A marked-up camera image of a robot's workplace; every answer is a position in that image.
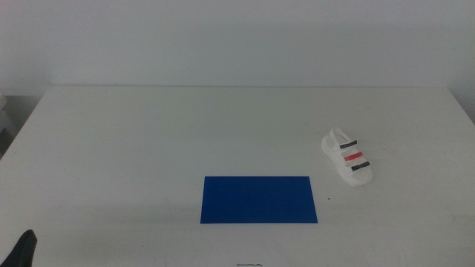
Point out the blue rectangular mat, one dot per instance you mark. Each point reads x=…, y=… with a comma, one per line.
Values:
x=258, y=200

